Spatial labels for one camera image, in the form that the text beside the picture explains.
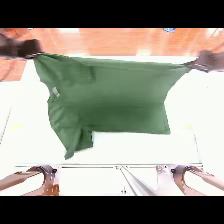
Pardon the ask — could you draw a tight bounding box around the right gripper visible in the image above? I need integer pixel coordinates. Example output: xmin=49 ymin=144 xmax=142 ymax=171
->
xmin=190 ymin=49 xmax=219 ymax=74

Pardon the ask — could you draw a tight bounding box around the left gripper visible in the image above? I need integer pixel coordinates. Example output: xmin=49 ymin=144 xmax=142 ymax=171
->
xmin=18 ymin=38 xmax=45 ymax=60

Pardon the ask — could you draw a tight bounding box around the green T-shirt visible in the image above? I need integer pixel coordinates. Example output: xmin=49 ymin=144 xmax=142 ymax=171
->
xmin=32 ymin=52 xmax=193 ymax=161

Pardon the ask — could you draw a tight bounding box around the silver frame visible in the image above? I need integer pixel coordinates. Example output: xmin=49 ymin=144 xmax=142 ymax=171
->
xmin=14 ymin=162 xmax=204 ymax=197

